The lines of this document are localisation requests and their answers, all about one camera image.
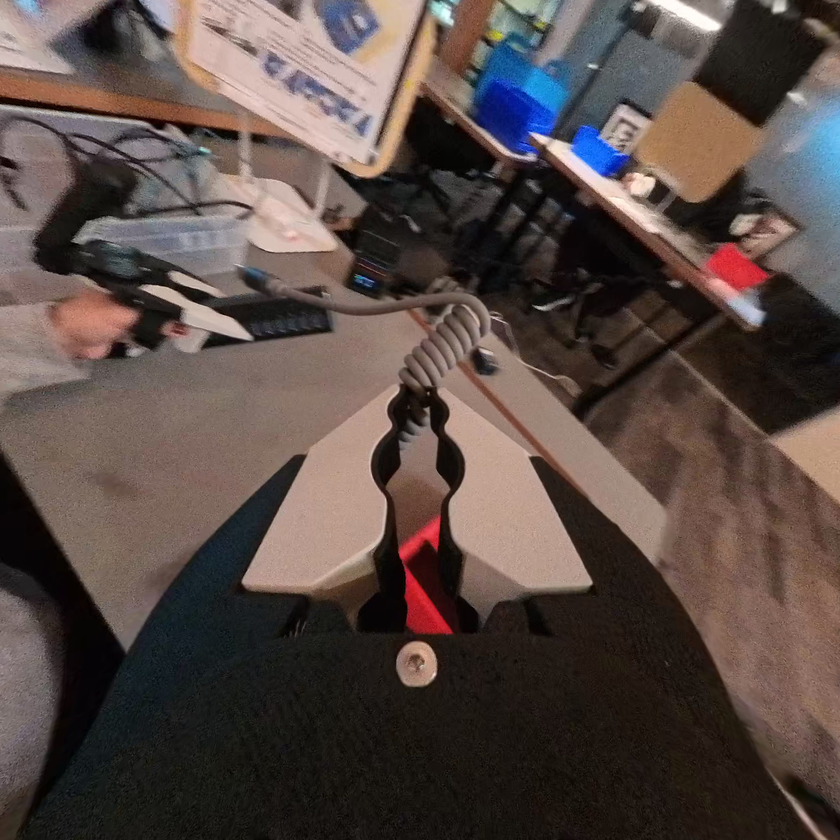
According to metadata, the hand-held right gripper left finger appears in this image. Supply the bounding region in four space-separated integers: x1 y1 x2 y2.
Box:
241 384 408 634

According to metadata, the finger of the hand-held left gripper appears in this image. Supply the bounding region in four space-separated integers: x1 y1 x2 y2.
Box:
138 268 228 305
176 303 256 343

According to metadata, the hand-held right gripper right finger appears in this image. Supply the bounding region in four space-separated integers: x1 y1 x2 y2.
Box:
428 386 595 634

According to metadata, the black usb hub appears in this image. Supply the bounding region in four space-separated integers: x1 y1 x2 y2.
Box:
200 287 333 350

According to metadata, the thick black cable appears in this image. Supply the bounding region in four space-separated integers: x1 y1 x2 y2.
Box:
0 117 256 221

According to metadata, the large red plastic bin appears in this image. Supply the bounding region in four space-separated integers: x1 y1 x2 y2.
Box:
397 515 462 635

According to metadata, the grey usb cable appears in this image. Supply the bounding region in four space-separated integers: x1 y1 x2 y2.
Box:
235 262 493 455

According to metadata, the person's left forearm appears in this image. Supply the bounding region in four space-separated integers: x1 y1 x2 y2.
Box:
0 301 93 398

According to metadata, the person's left hand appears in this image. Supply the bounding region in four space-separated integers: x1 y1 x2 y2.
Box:
51 289 142 362

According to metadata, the small white red-tagged item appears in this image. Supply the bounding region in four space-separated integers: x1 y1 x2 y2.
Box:
262 200 312 240

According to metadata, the wood-edged side table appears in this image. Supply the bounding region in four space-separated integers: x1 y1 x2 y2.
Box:
0 62 290 140

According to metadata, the black charging case with screen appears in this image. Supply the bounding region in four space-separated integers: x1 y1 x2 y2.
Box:
346 220 406 301

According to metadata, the white stand with plastic bags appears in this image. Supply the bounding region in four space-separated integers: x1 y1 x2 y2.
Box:
0 0 74 74

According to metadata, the instruction sign stand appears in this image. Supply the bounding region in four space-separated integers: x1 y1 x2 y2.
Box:
172 0 439 253

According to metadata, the dark-legged work table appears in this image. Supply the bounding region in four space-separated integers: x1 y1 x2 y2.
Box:
420 56 546 290
528 131 770 421

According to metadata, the small red bin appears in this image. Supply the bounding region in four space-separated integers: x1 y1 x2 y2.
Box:
704 241 770 290

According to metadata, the large blue bin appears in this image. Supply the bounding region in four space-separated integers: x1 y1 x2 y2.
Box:
474 77 560 156

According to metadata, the small blue bin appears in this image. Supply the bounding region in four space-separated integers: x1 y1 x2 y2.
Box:
570 125 632 179

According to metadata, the framed black-white marker sign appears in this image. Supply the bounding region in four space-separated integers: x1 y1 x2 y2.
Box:
727 209 803 261
599 100 655 156

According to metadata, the light blue container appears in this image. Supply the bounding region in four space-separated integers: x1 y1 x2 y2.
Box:
471 41 571 106

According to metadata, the tan rounded board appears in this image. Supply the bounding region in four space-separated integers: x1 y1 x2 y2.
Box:
632 80 767 206

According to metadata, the black display panel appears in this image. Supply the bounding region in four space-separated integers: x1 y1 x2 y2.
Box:
696 0 828 126

